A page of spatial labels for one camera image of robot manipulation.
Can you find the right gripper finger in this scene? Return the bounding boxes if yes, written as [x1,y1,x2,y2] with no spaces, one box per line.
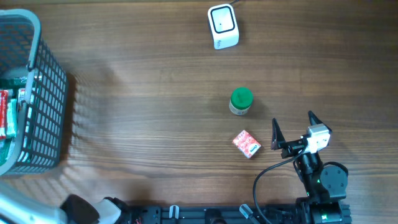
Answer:
[271,118,286,150]
[308,111,323,126]

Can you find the red snack box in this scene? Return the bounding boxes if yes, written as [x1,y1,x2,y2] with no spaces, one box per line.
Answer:
[232,130,261,159]

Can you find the green lid jar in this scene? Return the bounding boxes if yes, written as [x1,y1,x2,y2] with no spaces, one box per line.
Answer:
[229,87,254,116]

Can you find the green 3M package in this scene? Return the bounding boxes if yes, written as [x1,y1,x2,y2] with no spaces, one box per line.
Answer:
[1,77,27,90]

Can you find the teal toothbrush pack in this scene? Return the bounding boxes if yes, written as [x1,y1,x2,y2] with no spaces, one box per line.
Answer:
[6,98,17,138]

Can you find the red toothpaste tube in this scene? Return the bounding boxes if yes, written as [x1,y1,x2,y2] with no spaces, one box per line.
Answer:
[0,90,8,139]

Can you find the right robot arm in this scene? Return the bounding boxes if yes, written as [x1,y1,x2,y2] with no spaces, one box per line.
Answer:
[271,111,353,223]

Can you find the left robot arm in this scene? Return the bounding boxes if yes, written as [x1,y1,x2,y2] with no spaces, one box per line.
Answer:
[1,181,132,224]

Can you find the white barcode scanner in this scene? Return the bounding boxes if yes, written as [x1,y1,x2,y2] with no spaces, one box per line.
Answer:
[207,4,239,50]

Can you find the grey plastic shopping basket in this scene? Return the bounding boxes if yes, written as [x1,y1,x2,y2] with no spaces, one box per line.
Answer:
[1,9,69,176]

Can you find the right camera cable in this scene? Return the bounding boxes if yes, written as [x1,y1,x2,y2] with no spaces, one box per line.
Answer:
[252,146,308,224]

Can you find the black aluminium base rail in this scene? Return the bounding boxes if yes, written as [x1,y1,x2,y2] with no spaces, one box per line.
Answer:
[127,203,352,224]

